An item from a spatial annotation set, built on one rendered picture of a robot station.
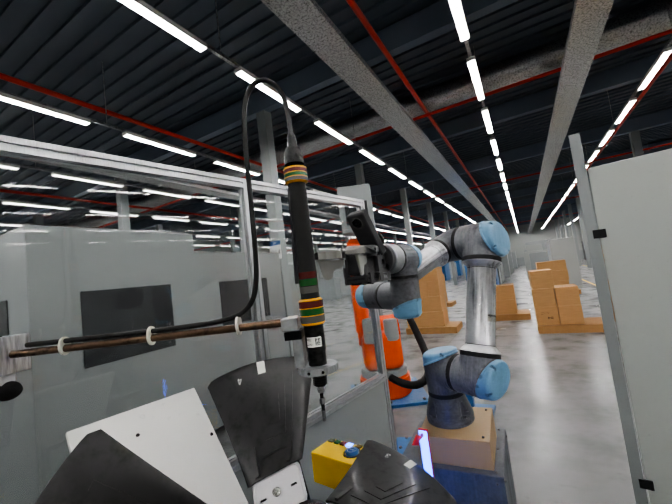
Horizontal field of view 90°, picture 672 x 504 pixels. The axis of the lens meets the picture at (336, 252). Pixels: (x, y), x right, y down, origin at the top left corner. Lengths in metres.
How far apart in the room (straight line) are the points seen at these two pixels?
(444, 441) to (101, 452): 0.91
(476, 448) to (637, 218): 1.48
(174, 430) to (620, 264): 2.06
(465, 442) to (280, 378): 0.63
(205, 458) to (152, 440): 0.12
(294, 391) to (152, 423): 0.34
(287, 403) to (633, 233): 1.91
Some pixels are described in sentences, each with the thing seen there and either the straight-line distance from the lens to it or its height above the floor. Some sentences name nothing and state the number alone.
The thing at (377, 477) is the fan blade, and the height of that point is 1.18.
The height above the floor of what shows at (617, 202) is 1.79.
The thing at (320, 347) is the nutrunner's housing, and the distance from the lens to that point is 0.60.
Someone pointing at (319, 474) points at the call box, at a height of 1.01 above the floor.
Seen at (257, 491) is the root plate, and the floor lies 1.25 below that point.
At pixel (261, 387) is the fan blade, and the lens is 0.77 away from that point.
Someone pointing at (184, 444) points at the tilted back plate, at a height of 1.27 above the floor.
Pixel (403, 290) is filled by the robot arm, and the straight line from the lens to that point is 0.87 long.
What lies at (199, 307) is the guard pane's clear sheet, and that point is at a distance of 1.30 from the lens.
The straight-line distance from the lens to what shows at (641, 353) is 2.30.
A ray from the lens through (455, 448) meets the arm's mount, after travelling 1.21.
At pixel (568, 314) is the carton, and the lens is 8.03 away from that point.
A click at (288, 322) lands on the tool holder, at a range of 0.61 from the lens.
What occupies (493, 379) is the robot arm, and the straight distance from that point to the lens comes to 1.10.
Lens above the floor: 1.59
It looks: 4 degrees up
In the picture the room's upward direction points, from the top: 7 degrees counter-clockwise
